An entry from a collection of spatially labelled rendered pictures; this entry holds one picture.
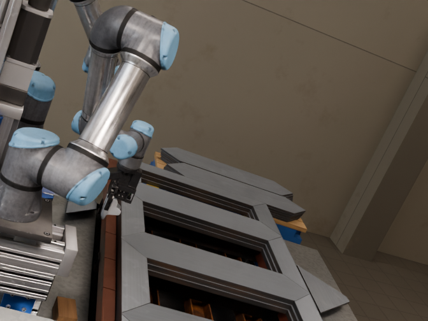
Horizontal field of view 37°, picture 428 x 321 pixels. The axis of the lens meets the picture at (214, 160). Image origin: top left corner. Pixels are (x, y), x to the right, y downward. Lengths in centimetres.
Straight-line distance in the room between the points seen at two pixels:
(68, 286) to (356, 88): 354
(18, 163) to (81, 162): 16
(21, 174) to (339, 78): 378
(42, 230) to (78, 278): 57
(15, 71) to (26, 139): 28
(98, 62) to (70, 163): 34
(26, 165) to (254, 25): 334
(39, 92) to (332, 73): 335
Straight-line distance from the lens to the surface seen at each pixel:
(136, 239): 227
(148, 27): 173
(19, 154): 170
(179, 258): 226
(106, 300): 197
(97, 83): 189
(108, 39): 178
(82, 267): 237
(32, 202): 176
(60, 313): 202
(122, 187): 213
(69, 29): 463
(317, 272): 299
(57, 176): 166
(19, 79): 190
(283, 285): 243
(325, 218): 567
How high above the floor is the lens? 187
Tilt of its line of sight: 17 degrees down
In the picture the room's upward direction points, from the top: 24 degrees clockwise
